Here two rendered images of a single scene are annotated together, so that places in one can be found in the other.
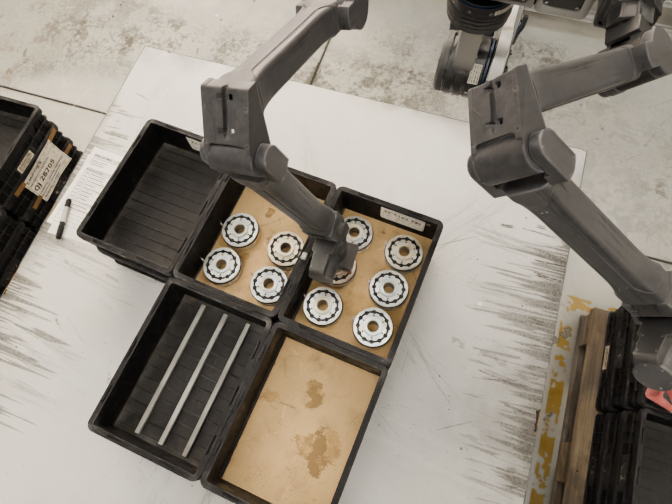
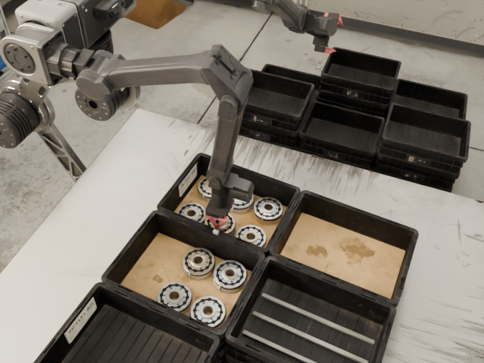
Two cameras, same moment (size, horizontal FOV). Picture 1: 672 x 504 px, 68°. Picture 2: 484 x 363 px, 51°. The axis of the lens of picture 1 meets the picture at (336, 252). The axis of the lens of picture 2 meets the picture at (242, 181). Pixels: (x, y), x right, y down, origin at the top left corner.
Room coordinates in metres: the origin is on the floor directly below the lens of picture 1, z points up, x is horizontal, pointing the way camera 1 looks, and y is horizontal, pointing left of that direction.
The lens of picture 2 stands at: (0.49, 1.04, 2.19)
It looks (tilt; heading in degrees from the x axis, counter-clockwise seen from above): 47 degrees down; 263
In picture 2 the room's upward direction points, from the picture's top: 2 degrees clockwise
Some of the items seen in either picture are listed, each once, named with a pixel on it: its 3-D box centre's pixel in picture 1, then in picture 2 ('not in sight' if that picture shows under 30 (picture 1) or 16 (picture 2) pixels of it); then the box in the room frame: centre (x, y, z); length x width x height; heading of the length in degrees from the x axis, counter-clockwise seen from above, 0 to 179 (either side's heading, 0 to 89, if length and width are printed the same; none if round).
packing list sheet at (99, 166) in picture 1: (96, 195); not in sight; (0.85, 0.75, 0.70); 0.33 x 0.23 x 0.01; 154
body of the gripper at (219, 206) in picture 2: (335, 249); (220, 197); (0.43, 0.00, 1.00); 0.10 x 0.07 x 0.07; 66
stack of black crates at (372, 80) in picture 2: not in sight; (353, 99); (-0.44, -1.27, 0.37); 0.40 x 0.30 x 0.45; 154
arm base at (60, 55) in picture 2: not in sight; (65, 60); (0.82, -0.10, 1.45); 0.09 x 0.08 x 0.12; 64
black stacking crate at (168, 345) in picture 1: (190, 375); (310, 332); (0.20, 0.40, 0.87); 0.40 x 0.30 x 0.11; 149
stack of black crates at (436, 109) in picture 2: not in sight; (420, 124); (-0.80, -1.09, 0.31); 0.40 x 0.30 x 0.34; 154
